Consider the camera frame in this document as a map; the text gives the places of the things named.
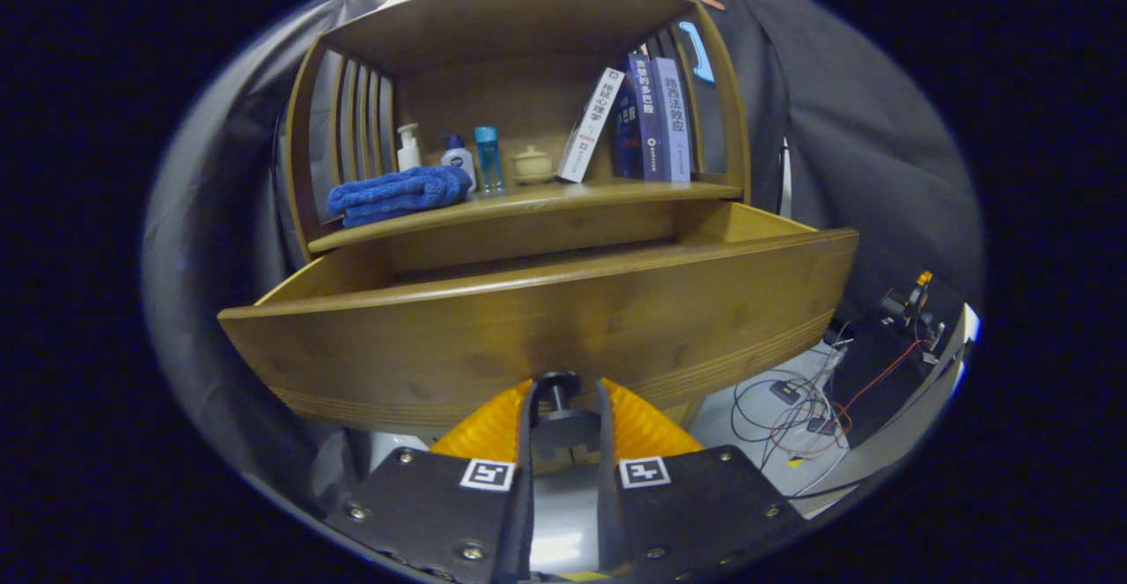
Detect blue folded towel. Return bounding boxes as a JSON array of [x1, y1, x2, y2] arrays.
[[326, 166, 474, 229]]

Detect white book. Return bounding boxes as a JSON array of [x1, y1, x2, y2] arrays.
[[556, 67, 626, 184]]

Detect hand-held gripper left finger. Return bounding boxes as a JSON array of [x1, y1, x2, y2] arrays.
[[324, 379, 535, 584]]

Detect cream lidded teacup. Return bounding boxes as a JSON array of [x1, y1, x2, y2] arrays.
[[512, 144, 556, 185]]

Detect black and orange device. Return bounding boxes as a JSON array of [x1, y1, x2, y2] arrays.
[[880, 270, 947, 365]]

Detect wooden countertop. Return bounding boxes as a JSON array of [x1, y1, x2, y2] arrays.
[[306, 177, 745, 255]]

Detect black backdrop cloth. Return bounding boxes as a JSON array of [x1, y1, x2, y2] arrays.
[[141, 0, 985, 514]]

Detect wooden drawer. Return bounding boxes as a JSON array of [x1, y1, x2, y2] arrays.
[[217, 199, 859, 470]]

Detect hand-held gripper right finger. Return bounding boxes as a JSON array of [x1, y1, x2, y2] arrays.
[[596, 378, 807, 584]]

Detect white pump bottle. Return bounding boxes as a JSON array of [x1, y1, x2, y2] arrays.
[[396, 122, 423, 173]]

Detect dark blue book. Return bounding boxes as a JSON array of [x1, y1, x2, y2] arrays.
[[612, 53, 672, 182]]

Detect pale purple book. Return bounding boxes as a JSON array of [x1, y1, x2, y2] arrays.
[[653, 57, 692, 183]]

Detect wooden cabinet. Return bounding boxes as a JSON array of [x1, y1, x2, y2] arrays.
[[282, 0, 754, 431]]

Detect red cable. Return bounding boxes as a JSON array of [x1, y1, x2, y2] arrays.
[[766, 337, 925, 462]]

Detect clear blue bottle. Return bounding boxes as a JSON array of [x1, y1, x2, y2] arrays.
[[475, 126, 505, 196]]

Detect white bottle with blue cap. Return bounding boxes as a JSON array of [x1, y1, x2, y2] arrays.
[[440, 133, 478, 193]]

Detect black cable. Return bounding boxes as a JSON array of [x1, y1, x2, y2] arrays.
[[731, 373, 837, 470]]

